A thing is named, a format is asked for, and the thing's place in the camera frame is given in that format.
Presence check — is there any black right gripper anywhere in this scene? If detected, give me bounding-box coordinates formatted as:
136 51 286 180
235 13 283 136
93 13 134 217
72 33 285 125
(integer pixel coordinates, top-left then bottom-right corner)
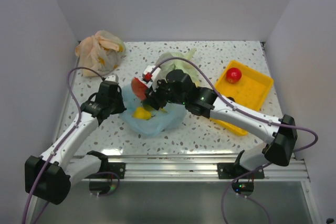
144 77 187 110

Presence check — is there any light blue plastic bag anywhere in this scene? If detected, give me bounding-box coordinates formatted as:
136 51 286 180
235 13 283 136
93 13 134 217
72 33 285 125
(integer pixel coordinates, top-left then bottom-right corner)
120 85 186 137

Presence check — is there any pink red peach slice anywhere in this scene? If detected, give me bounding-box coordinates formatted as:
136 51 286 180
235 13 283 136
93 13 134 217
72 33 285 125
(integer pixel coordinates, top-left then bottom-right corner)
131 78 148 101

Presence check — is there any red fruit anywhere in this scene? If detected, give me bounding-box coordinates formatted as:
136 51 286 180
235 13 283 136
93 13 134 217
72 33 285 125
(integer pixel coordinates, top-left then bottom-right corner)
226 68 242 84

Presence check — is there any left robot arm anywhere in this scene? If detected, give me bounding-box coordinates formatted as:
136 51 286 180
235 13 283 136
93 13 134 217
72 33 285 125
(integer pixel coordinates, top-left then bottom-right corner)
25 80 126 205

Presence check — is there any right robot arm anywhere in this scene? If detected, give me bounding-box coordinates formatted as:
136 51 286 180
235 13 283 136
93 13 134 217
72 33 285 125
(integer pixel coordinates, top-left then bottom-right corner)
142 66 297 178

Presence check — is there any green avocado plastic bag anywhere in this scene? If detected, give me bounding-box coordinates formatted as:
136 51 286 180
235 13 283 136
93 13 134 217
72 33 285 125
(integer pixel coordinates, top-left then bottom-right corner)
155 48 199 86

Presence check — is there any green fruit in bag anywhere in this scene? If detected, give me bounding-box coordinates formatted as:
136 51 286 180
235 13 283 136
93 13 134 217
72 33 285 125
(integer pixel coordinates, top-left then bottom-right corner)
143 104 154 112

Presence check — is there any orange plastic bag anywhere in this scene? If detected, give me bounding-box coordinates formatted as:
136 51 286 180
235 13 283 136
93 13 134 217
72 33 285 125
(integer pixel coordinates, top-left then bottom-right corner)
75 30 126 77

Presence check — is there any yellow plastic tray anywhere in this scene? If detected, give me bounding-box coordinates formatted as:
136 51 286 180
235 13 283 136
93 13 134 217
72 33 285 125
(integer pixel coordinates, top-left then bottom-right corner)
209 60 275 137

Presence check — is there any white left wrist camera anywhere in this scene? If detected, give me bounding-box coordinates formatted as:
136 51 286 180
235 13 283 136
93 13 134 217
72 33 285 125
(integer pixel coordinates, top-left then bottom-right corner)
104 73 119 83

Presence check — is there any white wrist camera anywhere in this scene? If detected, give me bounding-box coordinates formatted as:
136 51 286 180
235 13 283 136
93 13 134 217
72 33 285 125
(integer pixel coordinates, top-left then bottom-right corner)
104 73 119 83
142 65 165 91

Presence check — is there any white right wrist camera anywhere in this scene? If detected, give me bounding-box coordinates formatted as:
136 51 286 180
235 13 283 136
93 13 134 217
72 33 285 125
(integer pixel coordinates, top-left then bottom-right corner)
142 65 165 91

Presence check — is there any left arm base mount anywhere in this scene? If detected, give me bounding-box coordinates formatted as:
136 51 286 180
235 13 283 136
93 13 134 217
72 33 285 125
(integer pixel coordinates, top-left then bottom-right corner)
84 151 126 197

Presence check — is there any aluminium table edge rail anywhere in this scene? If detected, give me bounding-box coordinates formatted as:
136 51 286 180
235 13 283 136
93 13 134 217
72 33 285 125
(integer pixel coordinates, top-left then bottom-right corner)
109 154 310 182

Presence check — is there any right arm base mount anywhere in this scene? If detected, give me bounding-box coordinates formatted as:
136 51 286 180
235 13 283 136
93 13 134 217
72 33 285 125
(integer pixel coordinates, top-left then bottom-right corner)
217 151 265 197

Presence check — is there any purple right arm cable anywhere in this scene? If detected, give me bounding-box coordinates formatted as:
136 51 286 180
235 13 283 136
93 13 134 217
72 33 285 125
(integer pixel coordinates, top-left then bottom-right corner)
151 57 319 224

